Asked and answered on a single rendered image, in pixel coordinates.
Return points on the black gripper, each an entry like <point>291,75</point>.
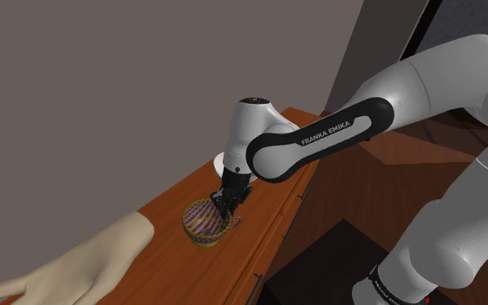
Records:
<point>234,181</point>

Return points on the red white striped cup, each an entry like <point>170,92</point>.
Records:
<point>199,228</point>

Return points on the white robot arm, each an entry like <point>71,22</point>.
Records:
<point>438,80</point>

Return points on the white plate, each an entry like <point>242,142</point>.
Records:
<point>218,165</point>

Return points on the brown wooden chest of drawers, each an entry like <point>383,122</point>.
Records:
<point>176,270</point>

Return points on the dark robot stand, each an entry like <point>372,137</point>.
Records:
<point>332,262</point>

